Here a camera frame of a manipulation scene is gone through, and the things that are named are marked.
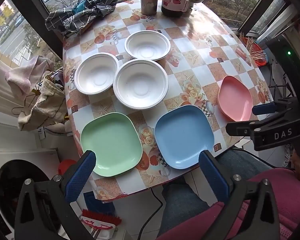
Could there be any bundle of bamboo skewers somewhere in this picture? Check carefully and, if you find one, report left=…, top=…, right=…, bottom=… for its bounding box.
left=239, top=31, right=267, bottom=60

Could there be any black cable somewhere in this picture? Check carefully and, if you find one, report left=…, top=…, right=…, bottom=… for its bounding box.
left=137, top=187, right=163, bottom=240

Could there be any blue square plate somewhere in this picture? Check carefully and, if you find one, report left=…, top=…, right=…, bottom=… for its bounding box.
left=154, top=104, right=215, bottom=170

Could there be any pink towel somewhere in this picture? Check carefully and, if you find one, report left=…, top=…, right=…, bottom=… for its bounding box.
left=5, top=56, right=54, bottom=98

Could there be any pink jacket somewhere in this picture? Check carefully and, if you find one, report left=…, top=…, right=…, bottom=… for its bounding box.
left=156, top=167, right=300, bottom=240

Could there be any green square plate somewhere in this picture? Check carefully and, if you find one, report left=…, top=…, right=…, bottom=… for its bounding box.
left=80, top=112, right=143, bottom=178

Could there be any white and red dustpan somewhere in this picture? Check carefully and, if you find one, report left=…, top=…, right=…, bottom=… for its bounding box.
left=79, top=216, right=117, bottom=240

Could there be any red plastic basin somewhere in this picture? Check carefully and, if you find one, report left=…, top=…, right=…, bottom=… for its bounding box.
left=58, top=159, right=77, bottom=176

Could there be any person's right forearm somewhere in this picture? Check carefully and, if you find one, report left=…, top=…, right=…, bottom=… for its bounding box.
left=292, top=152, right=300, bottom=182

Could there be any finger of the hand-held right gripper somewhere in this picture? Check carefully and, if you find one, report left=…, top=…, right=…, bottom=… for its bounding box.
left=226, top=119, right=260, bottom=138
left=252, top=97, right=298, bottom=115

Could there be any orange plastic basket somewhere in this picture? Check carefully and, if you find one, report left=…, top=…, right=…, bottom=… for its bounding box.
left=242, top=39, right=267, bottom=67

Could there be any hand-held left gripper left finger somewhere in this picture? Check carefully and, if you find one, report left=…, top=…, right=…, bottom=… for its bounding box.
left=14, top=150, right=97, bottom=240

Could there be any pink square plate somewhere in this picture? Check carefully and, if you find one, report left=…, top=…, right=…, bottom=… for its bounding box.
left=217, top=75, right=253, bottom=122

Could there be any dark plaid cloth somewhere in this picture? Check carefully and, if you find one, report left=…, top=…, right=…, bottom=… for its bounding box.
left=45, top=0, right=118, bottom=37

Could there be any white disposable bowl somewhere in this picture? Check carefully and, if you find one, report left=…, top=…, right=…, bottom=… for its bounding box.
left=124, top=30, right=171, bottom=61
left=74, top=52, right=120, bottom=95
left=113, top=59, right=169, bottom=110

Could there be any red bristle brush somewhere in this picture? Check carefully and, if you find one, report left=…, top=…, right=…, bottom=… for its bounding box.
left=81, top=209, right=122, bottom=225

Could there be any pink strawberry print mug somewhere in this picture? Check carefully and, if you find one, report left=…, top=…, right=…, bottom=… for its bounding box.
left=161, top=0, right=190, bottom=18

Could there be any white washing machine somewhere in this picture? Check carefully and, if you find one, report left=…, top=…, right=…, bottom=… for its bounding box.
left=0, top=147, right=65, bottom=240

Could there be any checkered printed tablecloth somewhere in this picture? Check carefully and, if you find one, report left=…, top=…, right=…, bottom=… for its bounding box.
left=62, top=0, right=274, bottom=202

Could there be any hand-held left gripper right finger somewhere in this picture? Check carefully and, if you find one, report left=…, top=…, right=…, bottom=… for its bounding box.
left=198, top=150, right=299, bottom=240

